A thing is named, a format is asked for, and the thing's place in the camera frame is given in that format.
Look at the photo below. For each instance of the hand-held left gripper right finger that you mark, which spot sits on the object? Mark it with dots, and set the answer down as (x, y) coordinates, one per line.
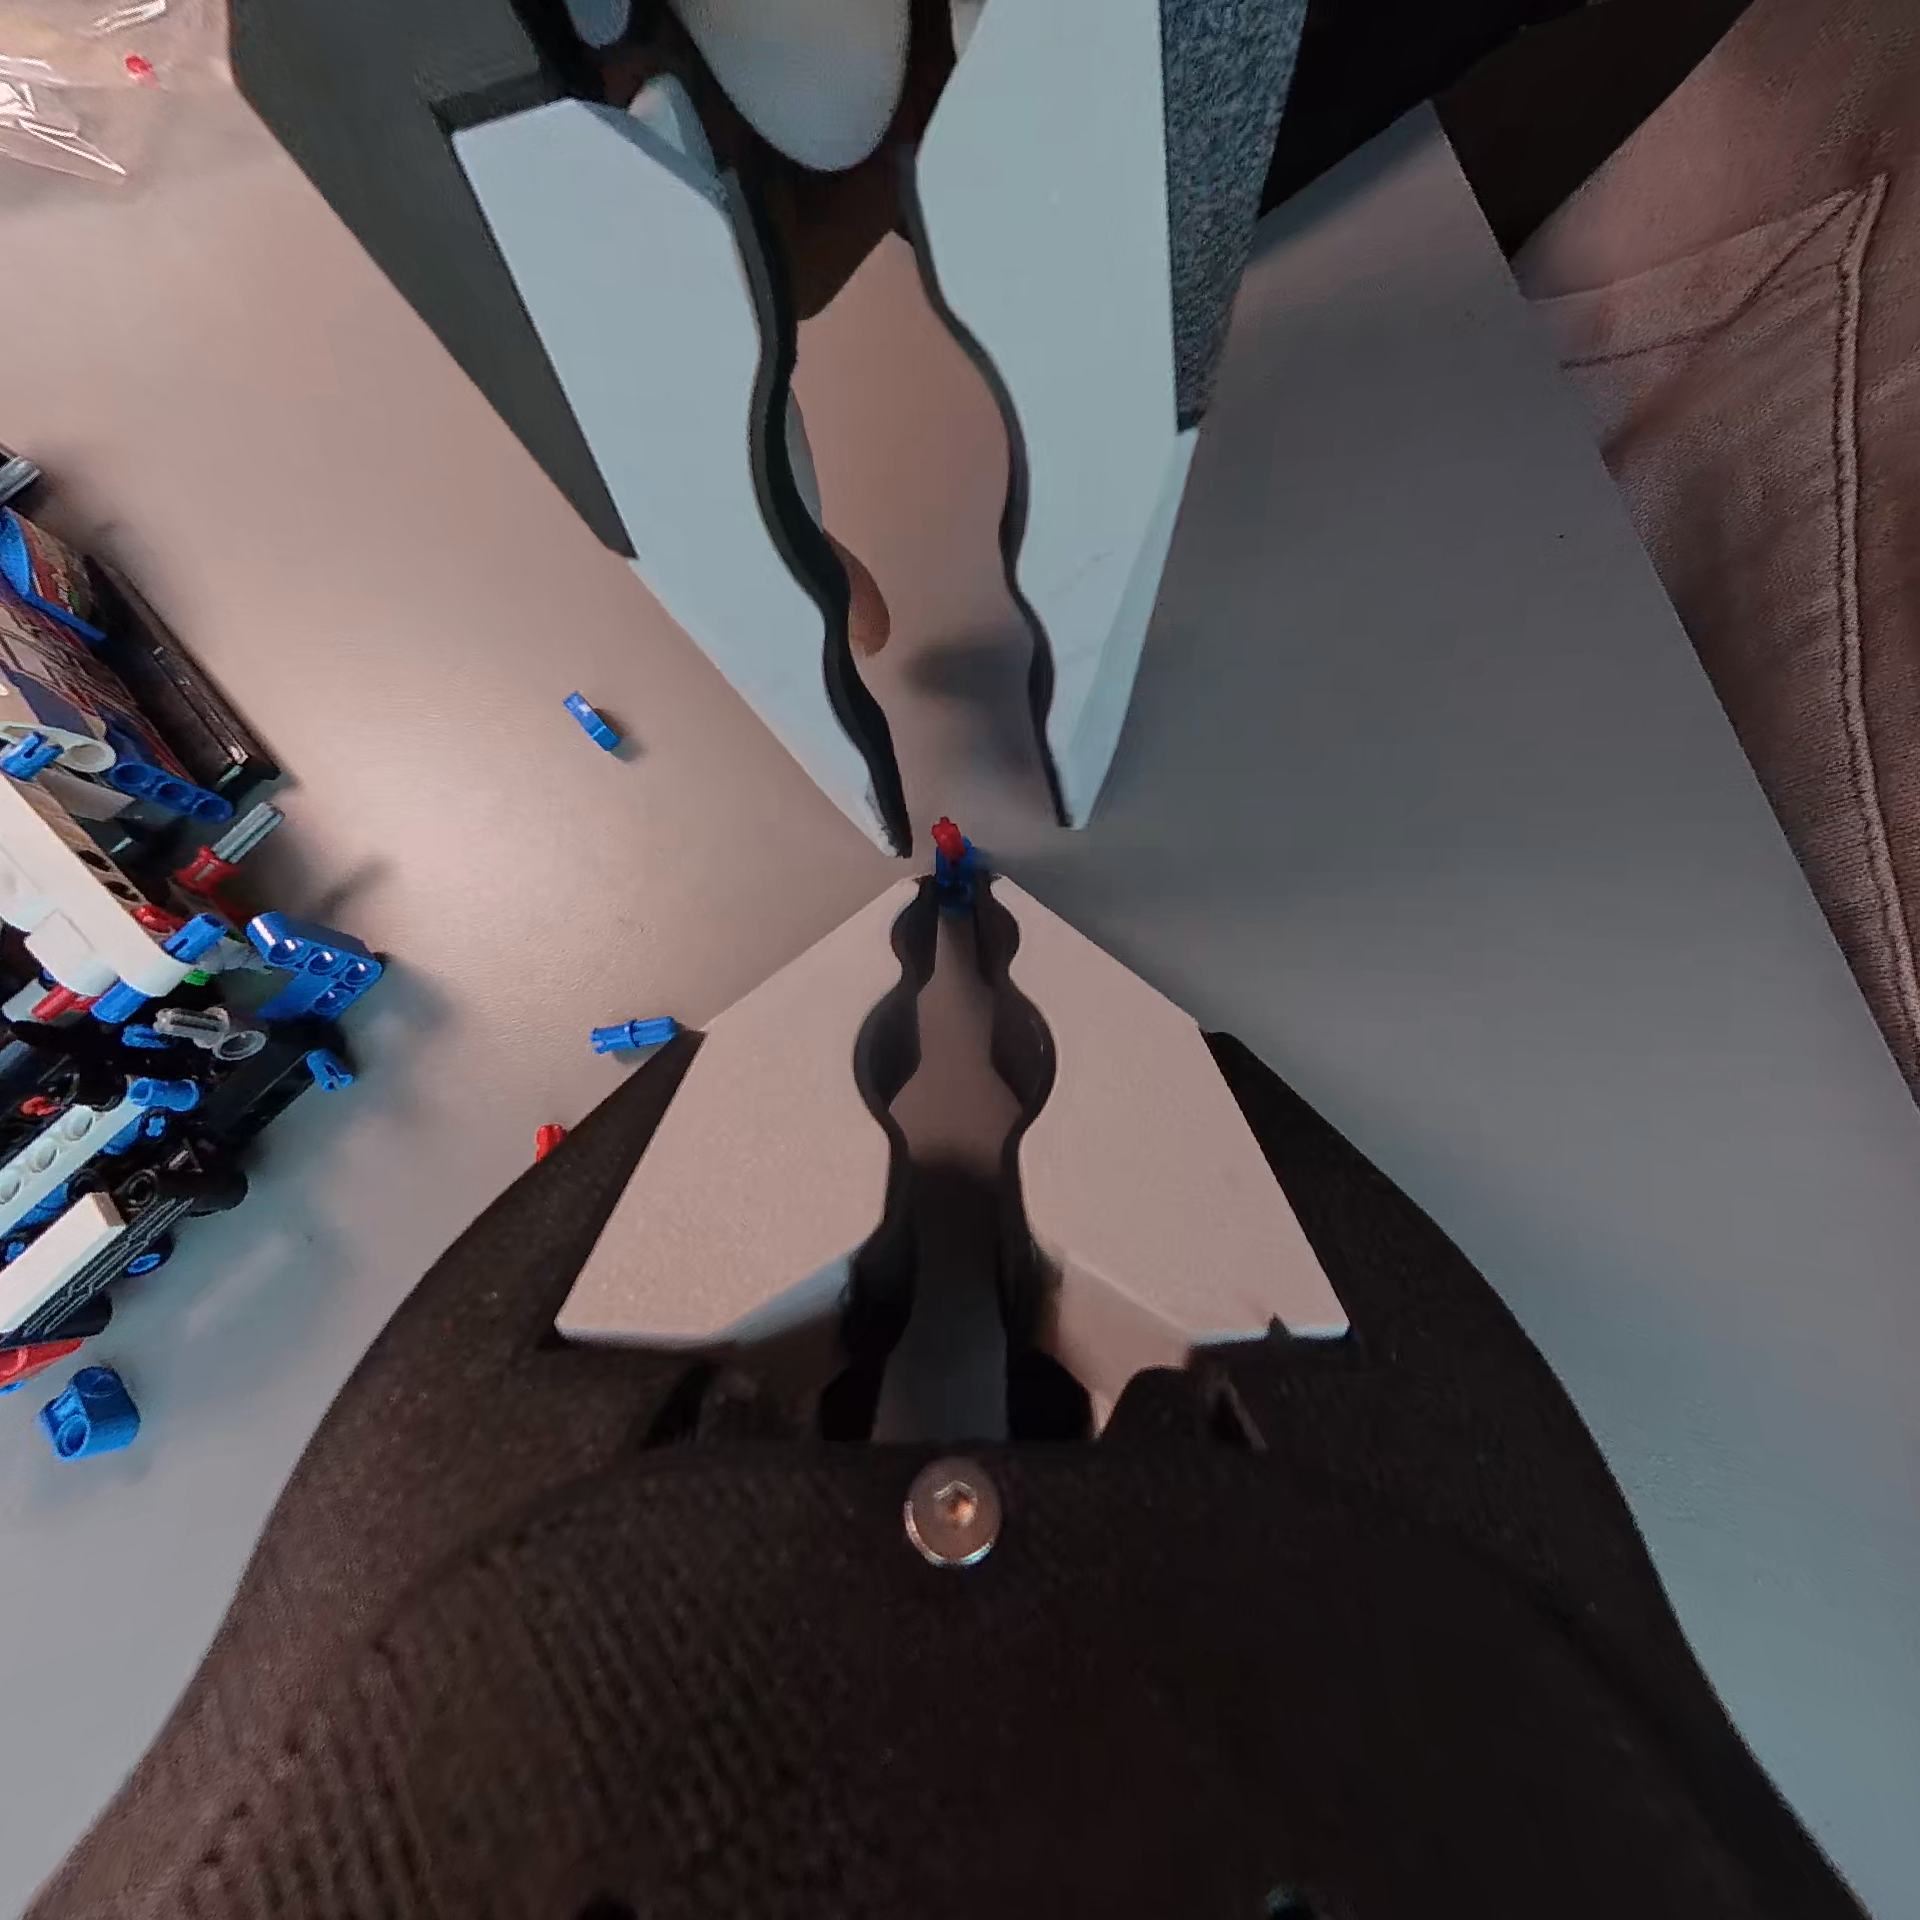
(1172, 1184)

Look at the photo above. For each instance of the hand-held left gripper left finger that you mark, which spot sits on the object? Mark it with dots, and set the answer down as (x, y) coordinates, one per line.
(751, 1184)

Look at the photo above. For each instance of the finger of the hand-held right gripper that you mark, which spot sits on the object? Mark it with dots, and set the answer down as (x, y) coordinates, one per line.
(600, 330)
(1082, 301)

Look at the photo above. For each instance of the small blue brick connector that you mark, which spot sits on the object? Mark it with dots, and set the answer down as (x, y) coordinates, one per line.
(955, 873)

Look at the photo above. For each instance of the grey desk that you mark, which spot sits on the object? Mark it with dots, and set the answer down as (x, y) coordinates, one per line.
(1352, 751)

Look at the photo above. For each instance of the person's right hand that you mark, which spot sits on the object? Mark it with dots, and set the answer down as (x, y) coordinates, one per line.
(867, 600)

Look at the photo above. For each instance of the blue brick pin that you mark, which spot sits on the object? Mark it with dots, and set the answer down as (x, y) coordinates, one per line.
(633, 1032)

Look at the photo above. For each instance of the clear plastic bag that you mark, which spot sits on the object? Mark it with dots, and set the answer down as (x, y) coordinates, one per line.
(60, 104)

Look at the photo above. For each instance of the small blue brick piece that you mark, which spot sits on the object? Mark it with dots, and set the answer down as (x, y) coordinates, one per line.
(592, 721)

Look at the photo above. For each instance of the black printed toy box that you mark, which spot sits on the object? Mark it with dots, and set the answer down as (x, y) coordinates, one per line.
(165, 675)

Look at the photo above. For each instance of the blue two-hole brick connector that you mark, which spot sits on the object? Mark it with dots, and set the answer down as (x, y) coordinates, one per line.
(90, 1410)

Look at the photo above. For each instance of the person's beige sweater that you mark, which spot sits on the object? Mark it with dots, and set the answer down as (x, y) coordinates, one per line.
(1769, 450)

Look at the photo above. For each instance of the toy brick car model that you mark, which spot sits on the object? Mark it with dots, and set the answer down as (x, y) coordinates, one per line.
(90, 930)

